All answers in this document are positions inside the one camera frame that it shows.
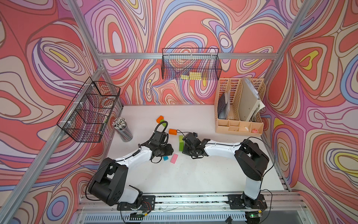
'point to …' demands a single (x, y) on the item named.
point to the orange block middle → (172, 131)
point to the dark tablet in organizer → (223, 106)
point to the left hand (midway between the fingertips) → (172, 151)
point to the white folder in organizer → (249, 101)
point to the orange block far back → (158, 120)
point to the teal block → (165, 158)
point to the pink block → (174, 158)
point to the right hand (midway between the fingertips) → (185, 154)
